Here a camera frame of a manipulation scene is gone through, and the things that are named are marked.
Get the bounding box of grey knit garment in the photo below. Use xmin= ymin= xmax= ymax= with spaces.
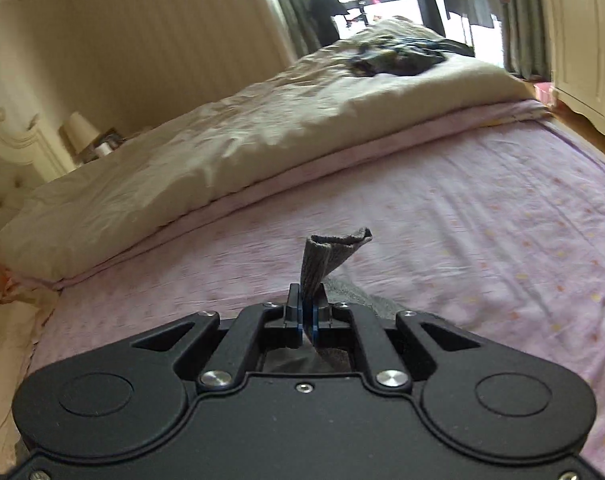
xmin=260 ymin=228 xmax=404 ymax=374

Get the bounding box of dark clothes pile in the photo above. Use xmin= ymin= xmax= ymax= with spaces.
xmin=347 ymin=36 xmax=475 ymax=77

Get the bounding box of pink patterned bed sheet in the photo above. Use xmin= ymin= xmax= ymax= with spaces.
xmin=31 ymin=103 xmax=605 ymax=472

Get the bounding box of cream duvet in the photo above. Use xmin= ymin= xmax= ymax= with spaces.
xmin=0 ymin=18 xmax=529 ymax=283

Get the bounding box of cream pillow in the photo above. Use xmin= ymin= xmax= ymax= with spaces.
xmin=0 ymin=270 xmax=58 ymax=474

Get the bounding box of cream bedside lamp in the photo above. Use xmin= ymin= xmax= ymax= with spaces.
xmin=62 ymin=112 xmax=102 ymax=155

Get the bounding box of cream tufted headboard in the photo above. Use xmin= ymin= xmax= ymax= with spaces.
xmin=0 ymin=107 xmax=76 ymax=231

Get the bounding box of grey striped curtain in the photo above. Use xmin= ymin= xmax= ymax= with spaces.
xmin=499 ymin=0 xmax=551 ymax=81

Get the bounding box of cream wardrobe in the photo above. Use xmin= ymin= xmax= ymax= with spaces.
xmin=544 ymin=0 xmax=605 ymax=136

